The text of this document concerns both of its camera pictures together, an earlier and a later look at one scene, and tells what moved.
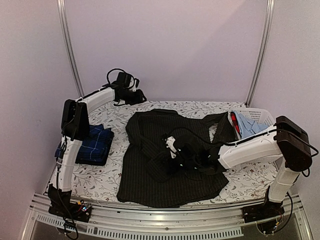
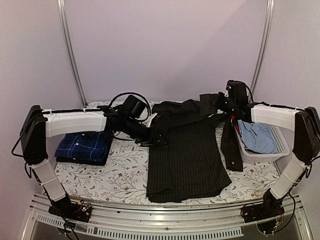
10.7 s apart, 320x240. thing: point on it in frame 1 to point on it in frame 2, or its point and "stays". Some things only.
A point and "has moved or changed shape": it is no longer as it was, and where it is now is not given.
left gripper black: x=139 y=98 to x=151 y=141
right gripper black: x=171 y=170 to x=217 y=102
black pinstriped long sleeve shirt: x=171 y=158 has moved or changed shape
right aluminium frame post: x=270 y=7 stays
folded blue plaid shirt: x=95 y=148 stays
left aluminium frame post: x=68 y=45 stays
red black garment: x=235 y=122 stays
